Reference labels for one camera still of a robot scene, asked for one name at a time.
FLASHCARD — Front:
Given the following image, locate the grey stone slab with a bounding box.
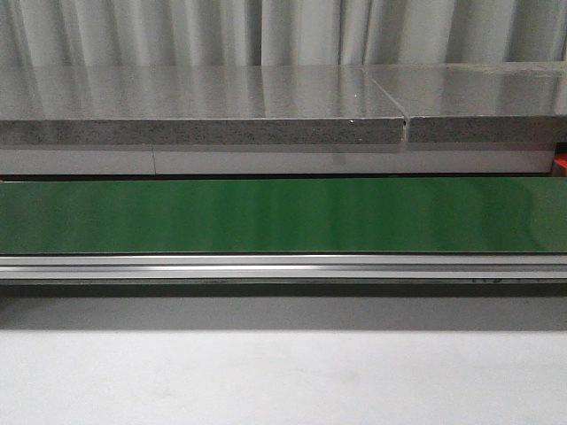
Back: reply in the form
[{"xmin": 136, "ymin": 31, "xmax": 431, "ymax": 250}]
[
  {"xmin": 1, "ymin": 66, "xmax": 404, "ymax": 146},
  {"xmin": 363, "ymin": 62, "xmax": 566, "ymax": 148}
]

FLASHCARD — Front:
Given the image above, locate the green conveyor belt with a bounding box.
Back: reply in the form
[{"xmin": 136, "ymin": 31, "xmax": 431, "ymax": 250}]
[{"xmin": 1, "ymin": 177, "xmax": 566, "ymax": 255}]

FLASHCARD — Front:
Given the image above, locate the grey curtain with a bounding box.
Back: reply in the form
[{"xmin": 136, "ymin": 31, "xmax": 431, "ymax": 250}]
[{"xmin": 1, "ymin": 1, "xmax": 566, "ymax": 66}]

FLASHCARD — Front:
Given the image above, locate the grey stone slab right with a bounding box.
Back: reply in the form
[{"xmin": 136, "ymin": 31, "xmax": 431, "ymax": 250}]
[{"xmin": 363, "ymin": 62, "xmax": 566, "ymax": 148}]

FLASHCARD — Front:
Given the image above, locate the aluminium conveyor side rail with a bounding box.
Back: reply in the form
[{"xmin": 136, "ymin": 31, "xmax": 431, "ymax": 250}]
[{"xmin": 1, "ymin": 253, "xmax": 566, "ymax": 282}]

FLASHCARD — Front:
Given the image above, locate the grey stone slab left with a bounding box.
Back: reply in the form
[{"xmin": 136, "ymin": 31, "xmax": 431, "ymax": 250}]
[{"xmin": 1, "ymin": 66, "xmax": 404, "ymax": 146}]

